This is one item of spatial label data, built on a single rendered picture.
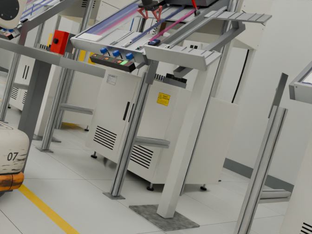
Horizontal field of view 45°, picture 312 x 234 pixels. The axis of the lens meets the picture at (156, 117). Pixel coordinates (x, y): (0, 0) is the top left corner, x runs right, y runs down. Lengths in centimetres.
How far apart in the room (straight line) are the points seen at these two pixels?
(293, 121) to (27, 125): 238
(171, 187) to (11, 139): 74
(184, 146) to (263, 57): 217
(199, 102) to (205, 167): 82
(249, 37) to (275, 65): 121
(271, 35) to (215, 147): 164
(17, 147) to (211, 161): 136
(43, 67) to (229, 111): 124
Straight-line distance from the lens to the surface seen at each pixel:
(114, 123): 239
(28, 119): 181
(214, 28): 244
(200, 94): 170
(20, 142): 150
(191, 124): 171
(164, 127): 208
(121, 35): 218
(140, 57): 187
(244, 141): 368
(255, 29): 253
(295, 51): 363
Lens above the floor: 59
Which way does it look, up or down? 5 degrees down
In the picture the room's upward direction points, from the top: 16 degrees clockwise
